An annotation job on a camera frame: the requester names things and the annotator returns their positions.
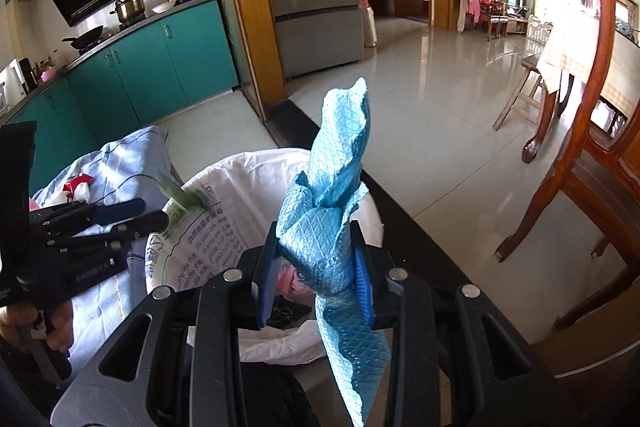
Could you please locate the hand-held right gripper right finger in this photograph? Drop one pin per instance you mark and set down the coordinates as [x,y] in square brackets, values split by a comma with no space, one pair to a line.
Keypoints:
[364,287]

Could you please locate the white baby fence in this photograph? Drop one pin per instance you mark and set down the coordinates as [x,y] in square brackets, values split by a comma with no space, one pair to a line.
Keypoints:
[540,29]

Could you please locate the person's left hand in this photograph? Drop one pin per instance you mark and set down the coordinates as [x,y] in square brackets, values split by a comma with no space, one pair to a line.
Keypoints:
[60,322]

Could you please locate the red wrapper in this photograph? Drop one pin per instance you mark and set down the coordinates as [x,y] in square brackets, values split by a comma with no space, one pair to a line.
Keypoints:
[77,181]

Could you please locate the teal base cabinets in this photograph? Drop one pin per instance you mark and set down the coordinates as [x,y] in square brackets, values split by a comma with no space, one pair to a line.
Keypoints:
[150,52]

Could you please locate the pink white plastic bag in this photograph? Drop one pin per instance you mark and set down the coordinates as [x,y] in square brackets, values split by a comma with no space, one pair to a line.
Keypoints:
[292,282]

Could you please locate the white pink floor bin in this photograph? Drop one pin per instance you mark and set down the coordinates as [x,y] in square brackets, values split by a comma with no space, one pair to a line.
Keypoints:
[368,22]

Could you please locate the blue checked tablecloth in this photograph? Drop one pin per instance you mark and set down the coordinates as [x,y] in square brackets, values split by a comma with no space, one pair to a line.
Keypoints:
[130,157]

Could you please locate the wooden stool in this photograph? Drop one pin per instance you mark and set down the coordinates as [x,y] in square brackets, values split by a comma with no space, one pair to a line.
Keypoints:
[525,72]

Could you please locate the wooden dining table with cloth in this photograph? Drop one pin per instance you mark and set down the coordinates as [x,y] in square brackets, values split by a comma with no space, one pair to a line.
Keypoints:
[565,47]

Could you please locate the black wok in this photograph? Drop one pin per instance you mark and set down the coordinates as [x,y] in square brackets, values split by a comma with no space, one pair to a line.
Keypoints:
[87,37]

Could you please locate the steel stockpot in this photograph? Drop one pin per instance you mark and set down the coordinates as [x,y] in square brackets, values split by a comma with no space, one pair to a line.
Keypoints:
[130,9]

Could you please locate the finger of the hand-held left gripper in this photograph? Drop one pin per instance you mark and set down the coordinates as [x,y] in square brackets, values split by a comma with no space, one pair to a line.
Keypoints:
[120,211]
[145,223]

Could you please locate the white bowl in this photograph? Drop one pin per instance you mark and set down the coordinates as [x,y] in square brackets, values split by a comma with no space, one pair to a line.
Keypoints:
[164,7]

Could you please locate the pink pot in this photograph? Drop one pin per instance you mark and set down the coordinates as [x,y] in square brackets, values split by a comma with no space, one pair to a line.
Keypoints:
[47,74]

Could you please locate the trash bin with white liner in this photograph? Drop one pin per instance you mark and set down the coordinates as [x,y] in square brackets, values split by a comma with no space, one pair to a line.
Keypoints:
[225,232]

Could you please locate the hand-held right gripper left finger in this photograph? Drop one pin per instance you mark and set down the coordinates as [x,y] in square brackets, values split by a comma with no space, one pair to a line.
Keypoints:
[267,287]

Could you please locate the brown wooden chair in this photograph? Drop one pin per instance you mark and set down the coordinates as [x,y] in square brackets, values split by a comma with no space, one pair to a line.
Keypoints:
[600,57]

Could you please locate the white kitchen appliance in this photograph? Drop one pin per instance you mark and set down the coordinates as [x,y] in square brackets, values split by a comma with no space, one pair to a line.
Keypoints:
[17,77]

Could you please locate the carved wooden chairs with clothes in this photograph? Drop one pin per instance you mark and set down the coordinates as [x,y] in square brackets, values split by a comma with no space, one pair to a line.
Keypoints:
[482,7]

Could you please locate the row of condiment bottles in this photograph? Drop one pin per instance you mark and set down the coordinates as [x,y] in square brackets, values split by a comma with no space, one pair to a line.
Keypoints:
[42,62]

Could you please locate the blue cleaning cloth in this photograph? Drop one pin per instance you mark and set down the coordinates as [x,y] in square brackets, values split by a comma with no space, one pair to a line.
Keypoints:
[330,217]

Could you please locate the green thin wrapper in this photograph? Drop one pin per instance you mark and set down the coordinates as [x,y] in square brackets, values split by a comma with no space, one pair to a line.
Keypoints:
[187,199]

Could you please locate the wooden framed glass sliding door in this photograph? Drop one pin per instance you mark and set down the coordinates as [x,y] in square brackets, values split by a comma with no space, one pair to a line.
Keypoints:
[250,7]

